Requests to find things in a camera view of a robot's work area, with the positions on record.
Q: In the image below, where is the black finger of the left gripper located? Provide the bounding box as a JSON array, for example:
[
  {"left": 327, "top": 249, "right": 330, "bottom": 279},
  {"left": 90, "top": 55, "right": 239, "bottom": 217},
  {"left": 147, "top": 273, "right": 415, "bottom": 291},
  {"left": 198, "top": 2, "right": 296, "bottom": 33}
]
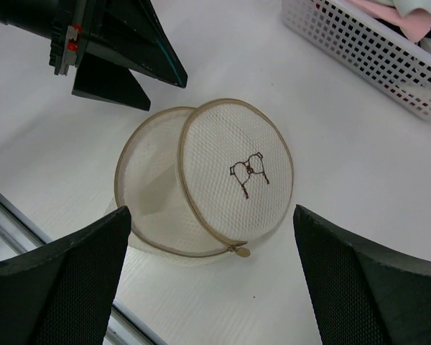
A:
[
  {"left": 72, "top": 54, "right": 151, "bottom": 111},
  {"left": 85, "top": 1, "right": 187, "bottom": 88}
]

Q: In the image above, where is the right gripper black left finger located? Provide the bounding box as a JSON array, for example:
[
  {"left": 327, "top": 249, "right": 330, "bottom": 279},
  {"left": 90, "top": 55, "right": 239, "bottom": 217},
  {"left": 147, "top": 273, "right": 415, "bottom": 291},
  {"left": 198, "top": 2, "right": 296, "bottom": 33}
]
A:
[{"left": 0, "top": 206, "right": 131, "bottom": 344}]

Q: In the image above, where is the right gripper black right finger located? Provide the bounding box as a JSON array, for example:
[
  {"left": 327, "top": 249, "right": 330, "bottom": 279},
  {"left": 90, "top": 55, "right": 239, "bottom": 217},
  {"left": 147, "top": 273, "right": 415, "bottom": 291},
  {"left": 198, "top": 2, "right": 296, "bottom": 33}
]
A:
[{"left": 293, "top": 206, "right": 431, "bottom": 344}]

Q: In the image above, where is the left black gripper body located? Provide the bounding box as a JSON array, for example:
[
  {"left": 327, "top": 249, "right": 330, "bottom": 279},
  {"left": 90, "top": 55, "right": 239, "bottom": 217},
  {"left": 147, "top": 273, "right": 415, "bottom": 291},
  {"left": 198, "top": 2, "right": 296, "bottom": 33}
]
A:
[{"left": 0, "top": 1, "right": 93, "bottom": 76}]

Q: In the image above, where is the beige trimmed mesh laundry bag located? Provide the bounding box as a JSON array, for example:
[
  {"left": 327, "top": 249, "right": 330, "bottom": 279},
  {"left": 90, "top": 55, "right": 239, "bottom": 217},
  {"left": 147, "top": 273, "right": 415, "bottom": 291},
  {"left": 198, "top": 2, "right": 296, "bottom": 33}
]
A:
[{"left": 111, "top": 98, "right": 294, "bottom": 265}]

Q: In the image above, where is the pink bra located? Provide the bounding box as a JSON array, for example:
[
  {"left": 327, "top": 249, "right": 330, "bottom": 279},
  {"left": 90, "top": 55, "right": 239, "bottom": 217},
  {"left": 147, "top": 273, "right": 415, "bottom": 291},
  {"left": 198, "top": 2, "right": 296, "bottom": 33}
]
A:
[{"left": 349, "top": 0, "right": 431, "bottom": 43}]

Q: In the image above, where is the white plastic basket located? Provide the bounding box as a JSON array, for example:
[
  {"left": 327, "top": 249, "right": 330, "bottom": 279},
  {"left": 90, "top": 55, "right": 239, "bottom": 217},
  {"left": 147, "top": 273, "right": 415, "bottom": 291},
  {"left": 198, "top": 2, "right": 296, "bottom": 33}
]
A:
[{"left": 282, "top": 1, "right": 431, "bottom": 121}]

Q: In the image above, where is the aluminium mounting rail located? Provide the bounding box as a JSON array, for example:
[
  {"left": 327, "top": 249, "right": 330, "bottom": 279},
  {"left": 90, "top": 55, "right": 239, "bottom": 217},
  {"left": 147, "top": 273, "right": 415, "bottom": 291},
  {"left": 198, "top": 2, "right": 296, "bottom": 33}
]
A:
[{"left": 0, "top": 194, "right": 162, "bottom": 344}]

